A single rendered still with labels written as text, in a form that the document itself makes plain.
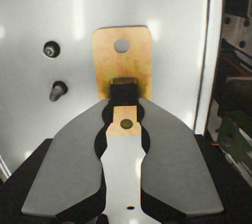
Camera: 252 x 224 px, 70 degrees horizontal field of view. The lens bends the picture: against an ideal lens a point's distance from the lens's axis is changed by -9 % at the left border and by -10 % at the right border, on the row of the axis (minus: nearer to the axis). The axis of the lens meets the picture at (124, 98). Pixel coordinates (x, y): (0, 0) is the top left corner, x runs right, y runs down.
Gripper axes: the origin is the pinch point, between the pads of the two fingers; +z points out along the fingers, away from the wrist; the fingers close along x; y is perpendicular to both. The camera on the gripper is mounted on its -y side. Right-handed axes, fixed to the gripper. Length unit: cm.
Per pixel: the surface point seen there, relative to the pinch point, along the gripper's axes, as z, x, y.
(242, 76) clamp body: 9.4, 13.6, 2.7
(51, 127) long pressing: 2.2, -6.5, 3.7
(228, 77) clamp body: 9.2, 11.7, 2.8
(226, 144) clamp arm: 1.4, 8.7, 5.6
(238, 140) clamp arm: 0.9, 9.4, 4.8
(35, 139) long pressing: 2.1, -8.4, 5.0
